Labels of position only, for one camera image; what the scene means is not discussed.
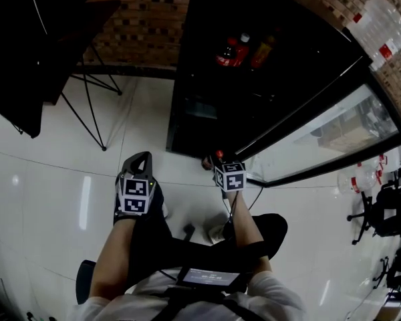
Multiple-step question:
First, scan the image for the black chest harness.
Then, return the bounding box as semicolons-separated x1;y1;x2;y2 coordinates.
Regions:
143;286;267;321

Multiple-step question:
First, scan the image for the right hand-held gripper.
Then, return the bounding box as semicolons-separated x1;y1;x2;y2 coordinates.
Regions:
213;160;248;193

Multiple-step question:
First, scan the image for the black chest-mounted screen device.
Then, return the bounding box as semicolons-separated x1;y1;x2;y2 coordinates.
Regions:
176;266;242;293

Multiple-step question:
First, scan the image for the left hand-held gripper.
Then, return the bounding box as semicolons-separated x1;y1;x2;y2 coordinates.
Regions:
116;150;159;216

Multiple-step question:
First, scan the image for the person's left leg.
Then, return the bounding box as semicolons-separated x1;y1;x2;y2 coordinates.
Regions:
125;179;201;289

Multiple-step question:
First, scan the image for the clear jug with red label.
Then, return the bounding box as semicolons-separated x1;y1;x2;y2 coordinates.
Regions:
352;154;388;189
337;169;365;195

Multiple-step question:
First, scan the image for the red drink bottle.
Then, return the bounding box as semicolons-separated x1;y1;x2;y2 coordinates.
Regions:
232;33;251;67

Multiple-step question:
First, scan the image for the yellow drink bottle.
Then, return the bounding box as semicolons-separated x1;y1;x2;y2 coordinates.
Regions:
250;35;277;70

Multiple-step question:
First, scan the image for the black glass-door fridge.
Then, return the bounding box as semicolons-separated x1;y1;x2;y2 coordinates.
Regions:
166;0;401;189

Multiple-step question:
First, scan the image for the large black monitor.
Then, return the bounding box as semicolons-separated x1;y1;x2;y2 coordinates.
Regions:
0;0;92;140

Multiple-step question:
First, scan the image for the person's right shoe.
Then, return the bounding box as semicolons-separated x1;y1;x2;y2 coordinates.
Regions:
208;224;235;244

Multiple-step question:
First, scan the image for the person's leg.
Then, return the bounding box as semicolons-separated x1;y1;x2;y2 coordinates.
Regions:
125;179;201;289
186;212;289;276

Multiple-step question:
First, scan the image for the person's right forearm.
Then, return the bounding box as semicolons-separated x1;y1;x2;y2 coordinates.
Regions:
224;189;273;276

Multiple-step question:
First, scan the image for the person's white shirt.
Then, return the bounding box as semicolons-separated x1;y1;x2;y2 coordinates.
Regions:
66;269;307;321

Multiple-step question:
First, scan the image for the black glass fridge door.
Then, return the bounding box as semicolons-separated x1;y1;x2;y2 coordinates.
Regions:
235;57;401;189

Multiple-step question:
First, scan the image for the large clear water jug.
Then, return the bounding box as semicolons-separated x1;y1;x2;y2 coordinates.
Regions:
346;0;401;72

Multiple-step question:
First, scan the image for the black stool seat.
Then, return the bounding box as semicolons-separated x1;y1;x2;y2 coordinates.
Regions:
76;259;98;306

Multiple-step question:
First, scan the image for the person's right leg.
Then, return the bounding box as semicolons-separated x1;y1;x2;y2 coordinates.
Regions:
186;212;289;276

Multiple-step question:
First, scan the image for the person's left forearm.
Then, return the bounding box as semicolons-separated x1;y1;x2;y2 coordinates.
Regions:
88;216;138;302

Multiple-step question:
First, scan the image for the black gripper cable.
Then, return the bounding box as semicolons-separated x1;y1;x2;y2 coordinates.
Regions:
224;186;265;237

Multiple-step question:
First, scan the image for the black table with wire legs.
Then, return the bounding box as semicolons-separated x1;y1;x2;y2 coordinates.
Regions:
11;0;123;152

